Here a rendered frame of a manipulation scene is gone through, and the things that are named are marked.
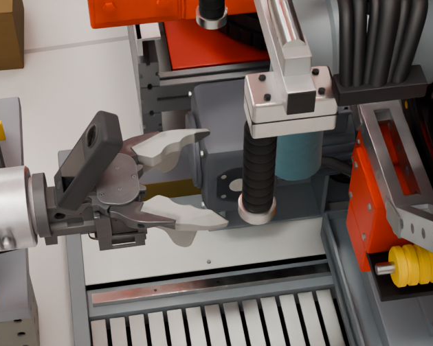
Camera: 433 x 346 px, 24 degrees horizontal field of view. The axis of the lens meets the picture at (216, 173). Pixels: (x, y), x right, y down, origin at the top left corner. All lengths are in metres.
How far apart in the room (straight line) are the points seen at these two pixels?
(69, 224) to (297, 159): 0.49
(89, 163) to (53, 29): 1.52
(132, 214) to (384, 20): 0.33
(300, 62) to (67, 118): 1.38
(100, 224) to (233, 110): 0.70
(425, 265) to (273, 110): 0.48
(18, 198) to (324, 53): 0.38
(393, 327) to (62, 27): 1.23
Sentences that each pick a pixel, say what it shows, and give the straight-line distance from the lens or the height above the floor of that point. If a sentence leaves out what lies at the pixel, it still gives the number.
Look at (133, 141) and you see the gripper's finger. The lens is 1.13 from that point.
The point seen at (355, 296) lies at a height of 0.15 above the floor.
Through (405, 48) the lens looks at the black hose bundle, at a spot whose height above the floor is 1.01.
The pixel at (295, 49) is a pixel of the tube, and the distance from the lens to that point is 0.99.
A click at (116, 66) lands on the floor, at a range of 2.43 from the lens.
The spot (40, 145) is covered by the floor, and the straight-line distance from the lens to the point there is 2.27.
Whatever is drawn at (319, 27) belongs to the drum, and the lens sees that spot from 1.17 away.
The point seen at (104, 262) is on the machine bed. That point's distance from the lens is 1.96.
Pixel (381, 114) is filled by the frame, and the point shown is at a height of 0.61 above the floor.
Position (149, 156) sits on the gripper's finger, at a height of 0.84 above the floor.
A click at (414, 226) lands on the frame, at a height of 0.67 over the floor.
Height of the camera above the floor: 1.67
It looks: 50 degrees down
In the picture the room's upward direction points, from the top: straight up
